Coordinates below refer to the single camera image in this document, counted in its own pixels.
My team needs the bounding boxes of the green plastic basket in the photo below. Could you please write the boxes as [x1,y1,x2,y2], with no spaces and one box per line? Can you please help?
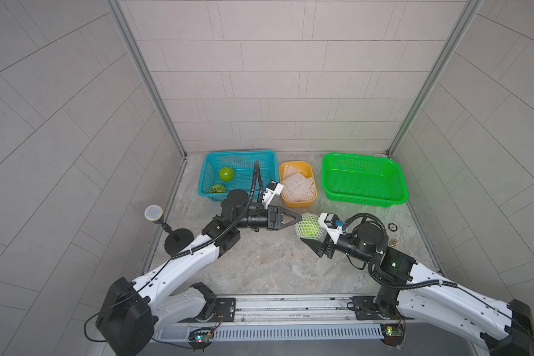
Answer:
[321,152,409,208]

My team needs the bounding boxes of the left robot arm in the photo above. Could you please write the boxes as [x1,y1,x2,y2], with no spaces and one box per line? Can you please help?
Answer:
[92,163,301,355]

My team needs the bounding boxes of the pile of foam nets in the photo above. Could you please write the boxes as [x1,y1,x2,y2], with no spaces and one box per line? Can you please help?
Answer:
[282,165,317,203]

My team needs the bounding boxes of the circuit board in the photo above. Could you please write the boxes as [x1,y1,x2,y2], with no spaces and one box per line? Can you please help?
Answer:
[188,328,214,351]
[381,324,405,347]

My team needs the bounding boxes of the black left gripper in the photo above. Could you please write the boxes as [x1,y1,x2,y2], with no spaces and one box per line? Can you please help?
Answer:
[231,208,298,233]

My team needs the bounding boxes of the aluminium corner post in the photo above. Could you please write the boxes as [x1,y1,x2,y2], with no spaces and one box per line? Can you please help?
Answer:
[387,0,484,159]
[105,0,188,160]

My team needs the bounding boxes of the green custard apple in basket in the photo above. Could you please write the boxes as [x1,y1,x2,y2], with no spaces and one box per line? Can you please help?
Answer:
[218,166,235,182]

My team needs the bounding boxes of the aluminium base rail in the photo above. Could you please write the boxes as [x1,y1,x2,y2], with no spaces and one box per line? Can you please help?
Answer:
[101,292,477,344]

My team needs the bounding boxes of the right circuit board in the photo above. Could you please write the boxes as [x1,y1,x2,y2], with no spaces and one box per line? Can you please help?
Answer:
[381,324,405,347]

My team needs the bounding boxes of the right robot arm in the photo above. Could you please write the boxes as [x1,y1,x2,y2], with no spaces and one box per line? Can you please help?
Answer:
[295,213,534,355]

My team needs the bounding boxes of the teal plastic basket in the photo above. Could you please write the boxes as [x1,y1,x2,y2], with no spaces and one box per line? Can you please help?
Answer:
[198,150,280,202]

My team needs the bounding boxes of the white foam net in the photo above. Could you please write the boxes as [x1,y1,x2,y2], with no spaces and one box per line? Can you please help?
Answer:
[295,213,326,240]

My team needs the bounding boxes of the aluminium corner post right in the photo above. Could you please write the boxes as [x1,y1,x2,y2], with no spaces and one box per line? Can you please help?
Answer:
[387,0,484,159]

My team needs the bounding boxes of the dark green netted custard apple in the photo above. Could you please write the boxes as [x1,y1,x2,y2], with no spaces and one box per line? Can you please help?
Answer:
[209,184,227,194]

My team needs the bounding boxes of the yellow plastic tub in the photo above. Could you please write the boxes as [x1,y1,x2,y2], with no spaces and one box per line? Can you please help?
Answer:
[279,161,317,208]

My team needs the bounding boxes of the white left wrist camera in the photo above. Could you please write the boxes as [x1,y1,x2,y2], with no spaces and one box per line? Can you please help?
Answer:
[262,180,284,209]

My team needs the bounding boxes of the aluminium corner post left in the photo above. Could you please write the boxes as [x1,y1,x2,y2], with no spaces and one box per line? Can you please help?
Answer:
[105,0,188,160]

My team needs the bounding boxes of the left circuit board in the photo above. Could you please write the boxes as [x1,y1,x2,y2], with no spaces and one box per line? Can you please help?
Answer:
[188,328,214,351]

